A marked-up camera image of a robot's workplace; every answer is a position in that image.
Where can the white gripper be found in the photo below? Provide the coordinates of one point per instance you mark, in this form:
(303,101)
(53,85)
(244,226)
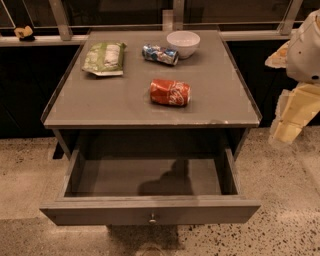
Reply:
(305,55)

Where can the grey top drawer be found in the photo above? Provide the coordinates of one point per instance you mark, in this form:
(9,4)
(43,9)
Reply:
(178,190)

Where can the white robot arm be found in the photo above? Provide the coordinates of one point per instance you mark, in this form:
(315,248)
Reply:
(300,56)

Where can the grey drawer cabinet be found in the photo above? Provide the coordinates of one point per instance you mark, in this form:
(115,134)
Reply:
(219,97)

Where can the metal drawer knob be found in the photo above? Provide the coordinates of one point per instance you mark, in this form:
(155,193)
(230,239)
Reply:
(152,220)

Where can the white bowl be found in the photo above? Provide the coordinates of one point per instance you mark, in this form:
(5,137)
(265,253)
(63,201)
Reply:
(184,42)

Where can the red crushed cola can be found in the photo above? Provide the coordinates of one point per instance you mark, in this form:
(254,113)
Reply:
(169,92)

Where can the blue crushed soda can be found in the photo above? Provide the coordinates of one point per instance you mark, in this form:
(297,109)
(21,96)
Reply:
(160,54)

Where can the green snack bag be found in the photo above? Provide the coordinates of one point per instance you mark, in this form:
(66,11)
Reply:
(105,59)

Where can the metal window railing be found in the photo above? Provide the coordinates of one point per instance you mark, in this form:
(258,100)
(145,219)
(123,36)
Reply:
(65,21)

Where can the small yellow object on ledge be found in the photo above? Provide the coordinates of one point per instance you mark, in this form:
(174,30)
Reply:
(24,33)

